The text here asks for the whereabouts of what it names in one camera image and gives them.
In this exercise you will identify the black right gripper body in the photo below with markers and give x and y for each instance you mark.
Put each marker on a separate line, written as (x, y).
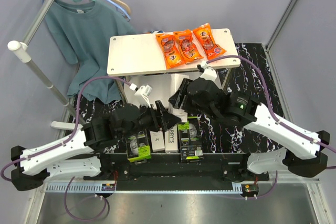
(189, 106)

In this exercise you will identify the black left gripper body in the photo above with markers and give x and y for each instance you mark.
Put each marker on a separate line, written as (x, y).
(147, 120)

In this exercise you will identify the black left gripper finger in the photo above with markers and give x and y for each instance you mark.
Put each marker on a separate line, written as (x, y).
(166, 120)
(160, 109)

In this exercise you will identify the white harry's box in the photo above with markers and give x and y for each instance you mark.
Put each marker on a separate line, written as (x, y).
(175, 83)
(157, 141)

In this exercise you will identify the orange razor pack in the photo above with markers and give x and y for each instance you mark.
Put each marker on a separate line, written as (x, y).
(171, 53)
(205, 38)
(187, 47)

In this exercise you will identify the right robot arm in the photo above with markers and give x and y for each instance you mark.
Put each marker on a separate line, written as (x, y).
(301, 151)

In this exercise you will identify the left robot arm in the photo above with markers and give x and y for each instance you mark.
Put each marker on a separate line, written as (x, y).
(77, 155)

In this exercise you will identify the white two-tier shelf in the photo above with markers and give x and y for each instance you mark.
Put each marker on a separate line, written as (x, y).
(141, 55)

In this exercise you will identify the white Harry's box lettered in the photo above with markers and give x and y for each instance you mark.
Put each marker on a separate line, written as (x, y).
(171, 140)

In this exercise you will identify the green black Gillette box right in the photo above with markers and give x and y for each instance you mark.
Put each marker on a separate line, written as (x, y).
(189, 135)

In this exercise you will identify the green black gillette box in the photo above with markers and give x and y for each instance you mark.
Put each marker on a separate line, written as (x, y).
(189, 135)
(138, 148)

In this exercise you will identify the green black Gillette box left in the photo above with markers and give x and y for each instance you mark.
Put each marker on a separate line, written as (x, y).
(138, 148)

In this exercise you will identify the teal t-shirt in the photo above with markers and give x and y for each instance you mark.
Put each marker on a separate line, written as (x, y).
(82, 32)

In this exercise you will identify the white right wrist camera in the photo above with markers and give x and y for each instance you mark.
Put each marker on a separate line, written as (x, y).
(208, 73)

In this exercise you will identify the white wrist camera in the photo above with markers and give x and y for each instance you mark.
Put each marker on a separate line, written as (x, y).
(208, 73)
(142, 94)

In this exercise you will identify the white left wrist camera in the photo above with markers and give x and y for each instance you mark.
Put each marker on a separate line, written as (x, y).
(142, 94)

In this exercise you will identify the white slotted cable duct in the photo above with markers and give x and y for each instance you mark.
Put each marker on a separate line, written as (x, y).
(226, 188)

